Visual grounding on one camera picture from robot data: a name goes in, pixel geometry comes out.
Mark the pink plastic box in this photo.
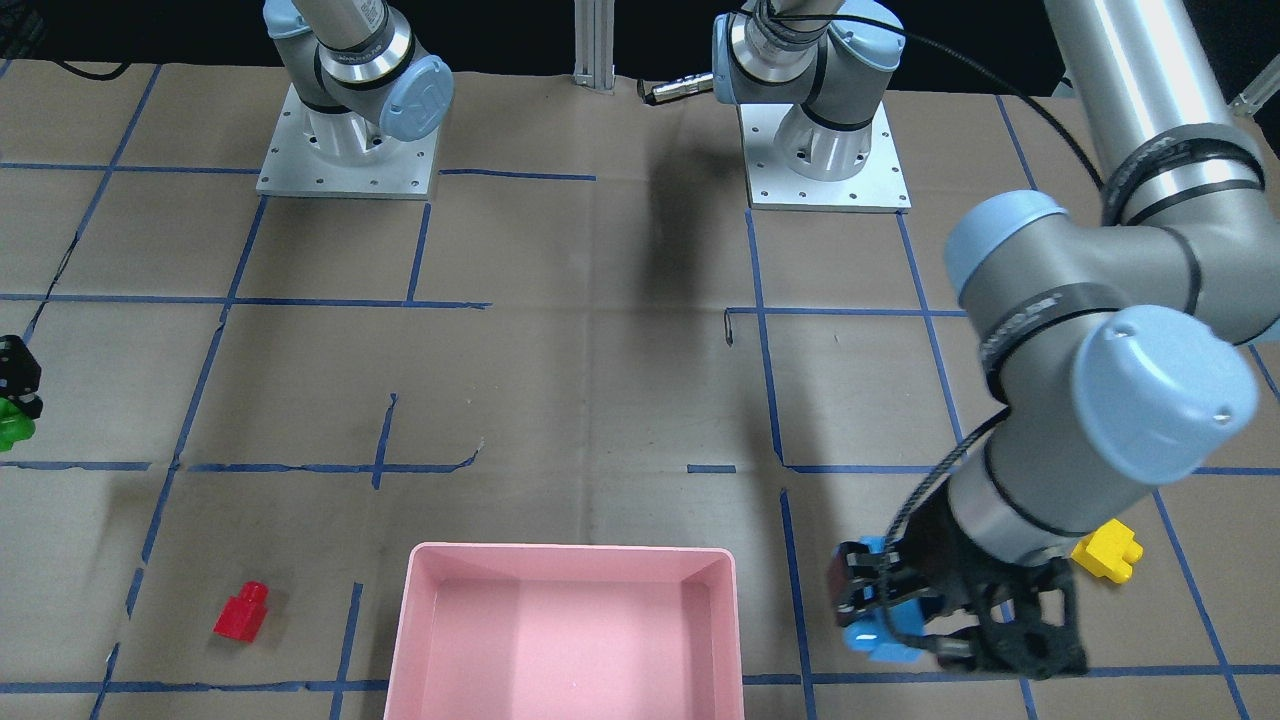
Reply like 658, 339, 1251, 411
384, 542, 745, 719

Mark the aluminium frame post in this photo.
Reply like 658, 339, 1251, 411
571, 0, 614, 95

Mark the green toy block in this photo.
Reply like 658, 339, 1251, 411
0, 398, 36, 454

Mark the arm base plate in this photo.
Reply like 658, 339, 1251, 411
737, 104, 913, 213
256, 86, 442, 201

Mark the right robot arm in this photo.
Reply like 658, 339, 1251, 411
257, 1, 454, 199

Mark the red toy block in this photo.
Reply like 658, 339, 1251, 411
212, 582, 270, 644

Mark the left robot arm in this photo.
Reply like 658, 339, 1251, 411
828, 1, 1277, 680

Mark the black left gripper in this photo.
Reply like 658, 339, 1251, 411
874, 500, 1089, 680

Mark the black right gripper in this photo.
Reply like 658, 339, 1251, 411
1, 334, 44, 420

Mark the blue toy block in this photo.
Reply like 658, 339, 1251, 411
829, 536, 938, 664

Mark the yellow toy block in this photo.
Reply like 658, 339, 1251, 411
1070, 518, 1146, 585

